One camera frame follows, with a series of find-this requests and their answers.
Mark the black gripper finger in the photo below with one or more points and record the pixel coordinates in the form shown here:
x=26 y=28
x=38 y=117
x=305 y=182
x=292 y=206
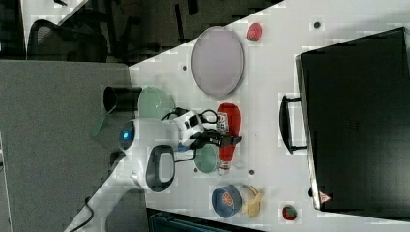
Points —
x=235 y=140

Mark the red strawberry near plate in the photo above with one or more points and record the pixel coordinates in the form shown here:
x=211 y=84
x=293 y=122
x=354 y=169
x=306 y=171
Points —
x=254 y=32

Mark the black cylinder post lower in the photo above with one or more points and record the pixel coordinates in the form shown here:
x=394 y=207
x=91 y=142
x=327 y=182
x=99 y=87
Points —
x=115 y=157

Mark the black office chair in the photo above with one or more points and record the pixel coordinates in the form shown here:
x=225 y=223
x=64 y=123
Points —
x=50 y=42

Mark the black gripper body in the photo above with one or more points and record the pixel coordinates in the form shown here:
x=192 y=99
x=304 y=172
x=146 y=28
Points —
x=210 y=136

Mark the red strawberry near oven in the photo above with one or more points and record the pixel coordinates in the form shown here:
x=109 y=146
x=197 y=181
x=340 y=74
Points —
x=289 y=213

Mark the yellow banana toy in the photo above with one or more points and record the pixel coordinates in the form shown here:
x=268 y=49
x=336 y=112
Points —
x=252 y=207

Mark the black toaster oven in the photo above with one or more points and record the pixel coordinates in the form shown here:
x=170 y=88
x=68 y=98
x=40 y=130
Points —
x=355 y=106

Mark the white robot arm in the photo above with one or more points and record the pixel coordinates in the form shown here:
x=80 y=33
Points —
x=144 y=142

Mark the black cylinder post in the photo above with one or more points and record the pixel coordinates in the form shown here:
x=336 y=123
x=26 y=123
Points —
x=115 y=157
x=121 y=99

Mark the grey round plate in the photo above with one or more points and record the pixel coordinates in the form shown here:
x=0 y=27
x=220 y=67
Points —
x=217 y=62

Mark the green perforated colander basket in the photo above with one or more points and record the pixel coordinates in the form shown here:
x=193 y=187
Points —
x=154 y=103

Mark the blue bowl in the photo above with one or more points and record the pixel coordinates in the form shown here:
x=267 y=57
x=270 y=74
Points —
x=220 y=208

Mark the black oven door handle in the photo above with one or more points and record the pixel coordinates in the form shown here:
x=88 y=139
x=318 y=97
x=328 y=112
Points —
x=285 y=124

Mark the red ketchup bottle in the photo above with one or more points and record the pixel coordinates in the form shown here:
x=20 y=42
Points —
x=229 y=123

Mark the green metal cup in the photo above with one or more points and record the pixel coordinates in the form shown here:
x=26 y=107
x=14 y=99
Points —
x=206 y=159

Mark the orange slice toy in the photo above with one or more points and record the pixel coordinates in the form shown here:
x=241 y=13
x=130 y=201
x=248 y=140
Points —
x=227 y=199

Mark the black cylinder post upper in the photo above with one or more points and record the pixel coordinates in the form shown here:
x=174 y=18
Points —
x=121 y=99

